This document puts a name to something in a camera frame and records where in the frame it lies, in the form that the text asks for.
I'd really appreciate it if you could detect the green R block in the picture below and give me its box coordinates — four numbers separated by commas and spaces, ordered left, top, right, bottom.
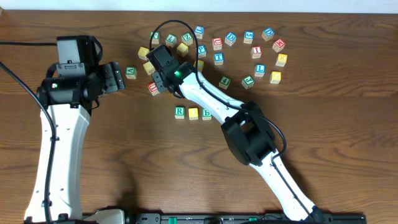
174, 106, 185, 119

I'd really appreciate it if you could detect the yellow O block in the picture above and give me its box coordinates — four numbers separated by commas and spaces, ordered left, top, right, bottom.
188, 108, 199, 120

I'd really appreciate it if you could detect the green B block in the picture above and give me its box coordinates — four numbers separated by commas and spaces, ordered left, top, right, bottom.
202, 108, 212, 120

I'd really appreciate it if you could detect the blue T block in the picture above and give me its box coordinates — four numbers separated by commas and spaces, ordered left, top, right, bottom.
213, 52, 224, 65

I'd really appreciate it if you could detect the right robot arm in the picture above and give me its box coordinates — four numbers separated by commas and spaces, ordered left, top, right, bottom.
147, 45, 324, 223

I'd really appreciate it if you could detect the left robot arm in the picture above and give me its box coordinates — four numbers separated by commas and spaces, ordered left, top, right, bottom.
24, 35, 125, 223

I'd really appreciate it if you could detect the red U block bottom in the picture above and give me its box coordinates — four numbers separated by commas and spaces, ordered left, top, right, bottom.
147, 82, 159, 96

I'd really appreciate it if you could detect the red u block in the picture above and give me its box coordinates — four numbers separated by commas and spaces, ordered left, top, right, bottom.
147, 82, 159, 96
212, 37, 223, 51

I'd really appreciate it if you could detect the green A block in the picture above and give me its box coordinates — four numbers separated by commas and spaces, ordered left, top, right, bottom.
126, 67, 137, 79

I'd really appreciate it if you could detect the yellow S block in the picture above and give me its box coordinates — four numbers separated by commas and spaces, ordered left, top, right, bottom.
143, 61, 156, 75

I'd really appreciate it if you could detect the yellow block upper left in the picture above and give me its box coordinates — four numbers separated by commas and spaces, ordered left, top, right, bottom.
137, 47, 150, 61

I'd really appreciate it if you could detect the yellow block upper middle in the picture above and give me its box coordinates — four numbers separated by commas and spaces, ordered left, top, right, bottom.
177, 43, 189, 57

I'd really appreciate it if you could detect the yellow C block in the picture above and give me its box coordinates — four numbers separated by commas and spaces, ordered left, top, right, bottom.
193, 60, 204, 72

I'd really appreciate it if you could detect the green L block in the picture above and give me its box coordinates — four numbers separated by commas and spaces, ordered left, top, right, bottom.
165, 34, 177, 48

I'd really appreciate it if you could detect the green F block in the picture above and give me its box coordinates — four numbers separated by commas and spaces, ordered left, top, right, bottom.
150, 32, 160, 45

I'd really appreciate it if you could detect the green Z block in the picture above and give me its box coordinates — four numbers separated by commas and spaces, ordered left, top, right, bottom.
182, 32, 193, 45

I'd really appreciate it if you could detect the blue P block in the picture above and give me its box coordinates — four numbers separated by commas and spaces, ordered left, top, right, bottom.
198, 45, 207, 58

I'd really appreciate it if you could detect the green 4 block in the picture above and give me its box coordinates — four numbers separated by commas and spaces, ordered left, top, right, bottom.
218, 76, 231, 90

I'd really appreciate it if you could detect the blue block top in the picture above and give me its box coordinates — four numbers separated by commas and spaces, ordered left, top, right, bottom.
194, 26, 205, 39

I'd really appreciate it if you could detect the red U block top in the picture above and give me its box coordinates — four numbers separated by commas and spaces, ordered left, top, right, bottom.
212, 37, 223, 51

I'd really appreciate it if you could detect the blue d block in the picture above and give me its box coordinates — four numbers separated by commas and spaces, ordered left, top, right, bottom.
224, 32, 237, 46
262, 27, 275, 42

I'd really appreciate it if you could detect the green J block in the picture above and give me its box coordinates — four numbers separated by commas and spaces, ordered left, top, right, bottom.
241, 75, 255, 90

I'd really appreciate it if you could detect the blue L block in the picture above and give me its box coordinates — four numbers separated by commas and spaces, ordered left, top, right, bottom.
254, 64, 266, 77

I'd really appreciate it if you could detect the red I block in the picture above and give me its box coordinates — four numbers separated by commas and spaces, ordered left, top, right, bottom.
251, 46, 262, 59

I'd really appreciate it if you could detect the blue S block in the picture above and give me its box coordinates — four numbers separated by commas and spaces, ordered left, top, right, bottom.
243, 30, 254, 44

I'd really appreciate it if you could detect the yellow G block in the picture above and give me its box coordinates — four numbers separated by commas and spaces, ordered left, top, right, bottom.
270, 71, 282, 84

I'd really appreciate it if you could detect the blue D block right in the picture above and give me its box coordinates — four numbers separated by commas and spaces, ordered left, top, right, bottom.
262, 27, 275, 42

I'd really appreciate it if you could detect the yellow block far right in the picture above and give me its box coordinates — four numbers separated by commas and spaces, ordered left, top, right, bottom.
275, 54, 287, 67

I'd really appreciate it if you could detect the red M block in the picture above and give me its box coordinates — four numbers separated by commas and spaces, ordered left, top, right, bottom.
272, 39, 285, 52

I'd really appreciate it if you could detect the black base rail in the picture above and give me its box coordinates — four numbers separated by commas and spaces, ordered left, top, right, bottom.
82, 207, 368, 224

